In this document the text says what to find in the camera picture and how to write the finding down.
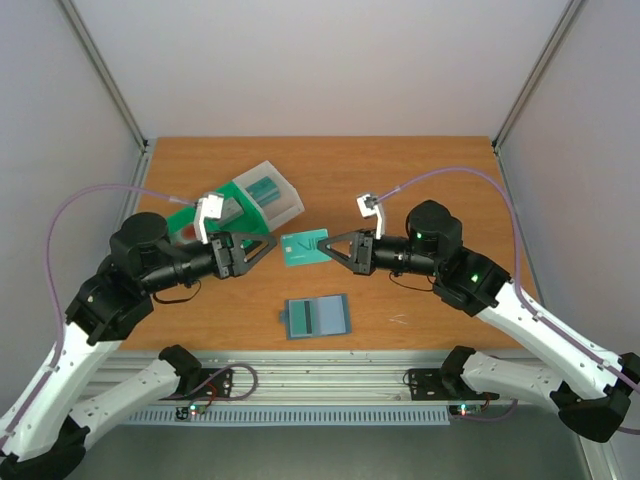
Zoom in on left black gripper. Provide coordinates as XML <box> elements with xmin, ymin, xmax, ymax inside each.
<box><xmin>146</xmin><ymin>228</ymin><xmax>280</xmax><ymax>292</ymax></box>

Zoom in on teal AION VIP card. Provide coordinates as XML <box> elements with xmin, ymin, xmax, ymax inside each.
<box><xmin>280</xmin><ymin>229</ymin><xmax>330</xmax><ymax>267</ymax></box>

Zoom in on white translucent plastic bin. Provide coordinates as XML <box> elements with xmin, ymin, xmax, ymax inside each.
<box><xmin>233</xmin><ymin>161</ymin><xmax>305</xmax><ymax>232</ymax></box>

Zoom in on teal leather card holder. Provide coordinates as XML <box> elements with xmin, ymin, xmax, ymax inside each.
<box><xmin>279</xmin><ymin>294</ymin><xmax>352</xmax><ymax>340</ymax></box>

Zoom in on green plastic bin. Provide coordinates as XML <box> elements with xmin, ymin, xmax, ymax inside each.
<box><xmin>167</xmin><ymin>182</ymin><xmax>270</xmax><ymax>244</ymax></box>

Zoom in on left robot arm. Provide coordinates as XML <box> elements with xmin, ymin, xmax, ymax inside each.
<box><xmin>1</xmin><ymin>212</ymin><xmax>277</xmax><ymax>479</ymax></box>

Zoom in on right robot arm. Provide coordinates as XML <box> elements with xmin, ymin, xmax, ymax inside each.
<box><xmin>318</xmin><ymin>197</ymin><xmax>639</xmax><ymax>443</ymax></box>

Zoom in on grey card in green bin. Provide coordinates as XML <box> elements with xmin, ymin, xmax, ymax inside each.
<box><xmin>218</xmin><ymin>197</ymin><xmax>244</xmax><ymax>227</ymax></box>

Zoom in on teal cards in white bin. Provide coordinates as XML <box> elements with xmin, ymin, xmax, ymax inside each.
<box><xmin>246</xmin><ymin>176</ymin><xmax>281</xmax><ymax>207</ymax></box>

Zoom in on card with red circle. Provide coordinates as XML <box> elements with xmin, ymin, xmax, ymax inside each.
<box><xmin>176</xmin><ymin>224</ymin><xmax>197</xmax><ymax>244</ymax></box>

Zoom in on left small circuit board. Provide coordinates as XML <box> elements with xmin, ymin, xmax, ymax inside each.
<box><xmin>175</xmin><ymin>404</ymin><xmax>207</xmax><ymax>421</ymax></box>

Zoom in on small circuit board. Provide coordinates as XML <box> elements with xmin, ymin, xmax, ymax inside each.
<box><xmin>175</xmin><ymin>404</ymin><xmax>207</xmax><ymax>421</ymax></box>
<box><xmin>449</xmin><ymin>403</ymin><xmax>484</xmax><ymax>417</ymax></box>

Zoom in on right small circuit board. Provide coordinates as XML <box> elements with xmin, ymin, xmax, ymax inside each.
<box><xmin>449</xmin><ymin>403</ymin><xmax>484</xmax><ymax>417</ymax></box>

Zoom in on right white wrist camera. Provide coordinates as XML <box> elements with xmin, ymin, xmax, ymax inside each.
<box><xmin>356</xmin><ymin>192</ymin><xmax>386</xmax><ymax>240</ymax></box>

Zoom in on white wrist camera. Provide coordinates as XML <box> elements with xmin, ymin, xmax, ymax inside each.
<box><xmin>193</xmin><ymin>192</ymin><xmax>224</xmax><ymax>244</ymax></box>
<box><xmin>356</xmin><ymin>192</ymin><xmax>386</xmax><ymax>240</ymax></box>

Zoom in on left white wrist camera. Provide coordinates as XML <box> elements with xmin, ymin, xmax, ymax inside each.
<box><xmin>193</xmin><ymin>192</ymin><xmax>224</xmax><ymax>244</ymax></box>

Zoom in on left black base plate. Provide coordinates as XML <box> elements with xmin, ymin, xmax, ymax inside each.
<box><xmin>165</xmin><ymin>368</ymin><xmax>234</xmax><ymax>401</ymax></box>

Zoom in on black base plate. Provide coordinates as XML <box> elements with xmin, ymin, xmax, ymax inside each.
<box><xmin>165</xmin><ymin>368</ymin><xmax>234</xmax><ymax>401</ymax></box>
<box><xmin>403</xmin><ymin>368</ymin><xmax>461</xmax><ymax>401</ymax></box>

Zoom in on aluminium front rail frame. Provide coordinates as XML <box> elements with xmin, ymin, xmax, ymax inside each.
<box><xmin>44</xmin><ymin>349</ymin><xmax>596</xmax><ymax>407</ymax></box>

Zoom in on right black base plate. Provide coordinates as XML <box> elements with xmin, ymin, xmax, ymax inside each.
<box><xmin>403</xmin><ymin>368</ymin><xmax>461</xmax><ymax>401</ymax></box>

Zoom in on grey slotted cable duct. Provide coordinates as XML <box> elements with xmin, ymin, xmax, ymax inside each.
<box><xmin>124</xmin><ymin>405</ymin><xmax>450</xmax><ymax>428</ymax></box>

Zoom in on right aluminium corner post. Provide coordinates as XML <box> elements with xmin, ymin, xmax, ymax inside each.
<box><xmin>492</xmin><ymin>0</ymin><xmax>586</xmax><ymax>151</ymax></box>

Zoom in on aluminium corner post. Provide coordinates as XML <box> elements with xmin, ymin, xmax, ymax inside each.
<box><xmin>57</xmin><ymin>0</ymin><xmax>151</xmax><ymax>151</ymax></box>
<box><xmin>492</xmin><ymin>0</ymin><xmax>586</xmax><ymax>151</ymax></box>

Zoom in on left aluminium corner post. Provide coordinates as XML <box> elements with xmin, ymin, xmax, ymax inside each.
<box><xmin>57</xmin><ymin>0</ymin><xmax>151</xmax><ymax>151</ymax></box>

